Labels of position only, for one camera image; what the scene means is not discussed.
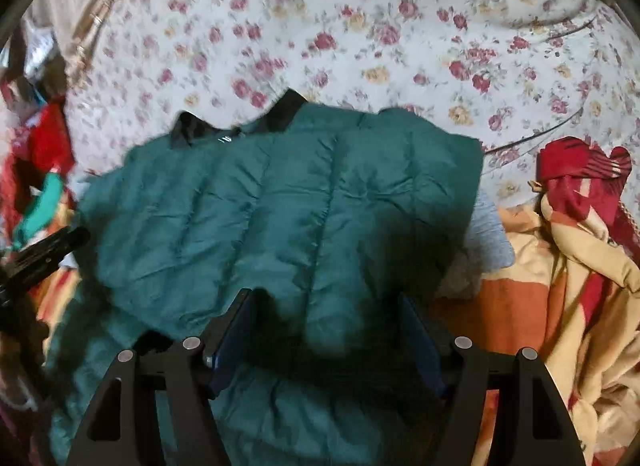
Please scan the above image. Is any teal garment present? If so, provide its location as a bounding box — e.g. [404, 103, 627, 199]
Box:
[12, 171, 67, 253]

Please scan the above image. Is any floral bedsheet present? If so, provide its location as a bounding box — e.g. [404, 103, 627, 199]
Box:
[20, 0, 640, 211]

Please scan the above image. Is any green quilted jacket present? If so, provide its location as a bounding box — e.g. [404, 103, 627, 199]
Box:
[45, 90, 487, 466]

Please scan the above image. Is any red garment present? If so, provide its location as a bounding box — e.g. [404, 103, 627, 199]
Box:
[0, 103, 77, 227]

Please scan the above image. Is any grey cloth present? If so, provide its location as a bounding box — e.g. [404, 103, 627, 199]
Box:
[467, 200, 517, 269]

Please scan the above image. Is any orange cream printed blanket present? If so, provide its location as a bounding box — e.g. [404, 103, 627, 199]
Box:
[30, 203, 640, 466]

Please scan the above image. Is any red fringed cloth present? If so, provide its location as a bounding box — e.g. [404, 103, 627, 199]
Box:
[537, 136, 635, 229]

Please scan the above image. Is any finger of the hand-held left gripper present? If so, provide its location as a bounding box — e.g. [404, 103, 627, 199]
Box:
[9, 226, 92, 275]

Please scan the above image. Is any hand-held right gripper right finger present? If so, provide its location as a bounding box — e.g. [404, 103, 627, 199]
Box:
[397, 293, 586, 466]

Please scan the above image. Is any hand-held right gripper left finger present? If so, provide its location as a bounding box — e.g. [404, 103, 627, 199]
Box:
[65, 288, 257, 466]

